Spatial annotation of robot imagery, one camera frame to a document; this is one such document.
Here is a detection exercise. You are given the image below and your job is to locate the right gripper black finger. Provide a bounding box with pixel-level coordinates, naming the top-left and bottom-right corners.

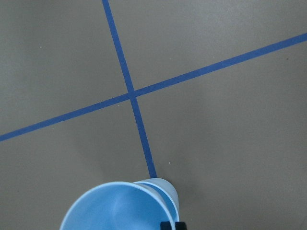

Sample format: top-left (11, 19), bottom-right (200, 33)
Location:
top-left (160, 221), bottom-right (187, 230)

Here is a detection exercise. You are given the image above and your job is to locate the light blue cup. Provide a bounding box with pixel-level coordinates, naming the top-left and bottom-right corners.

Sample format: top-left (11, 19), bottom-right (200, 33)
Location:
top-left (135, 178), bottom-right (179, 222)
top-left (60, 182), bottom-right (175, 230)

